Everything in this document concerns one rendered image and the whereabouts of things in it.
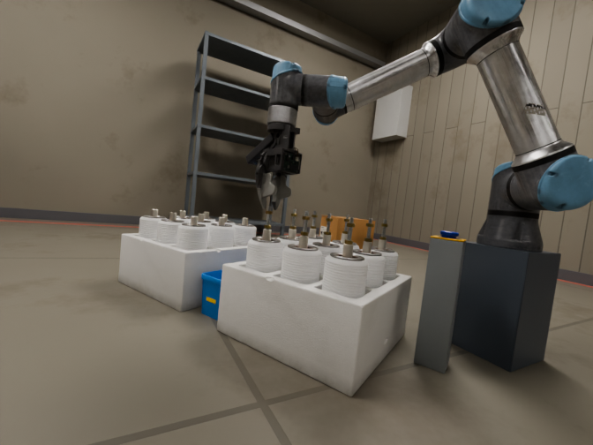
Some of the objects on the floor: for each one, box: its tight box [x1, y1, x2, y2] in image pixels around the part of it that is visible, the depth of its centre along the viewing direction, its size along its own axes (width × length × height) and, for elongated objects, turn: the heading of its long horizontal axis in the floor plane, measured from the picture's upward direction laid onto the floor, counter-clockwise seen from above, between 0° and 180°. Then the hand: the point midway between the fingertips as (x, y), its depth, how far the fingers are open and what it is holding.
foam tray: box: [118, 233, 248, 312], centre depth 113 cm, size 39×39×18 cm
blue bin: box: [201, 270, 222, 321], centre depth 97 cm, size 30×11×12 cm
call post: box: [414, 238, 466, 373], centre depth 71 cm, size 7×7×31 cm
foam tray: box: [217, 261, 412, 396], centre depth 82 cm, size 39×39×18 cm
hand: (267, 204), depth 78 cm, fingers open, 3 cm apart
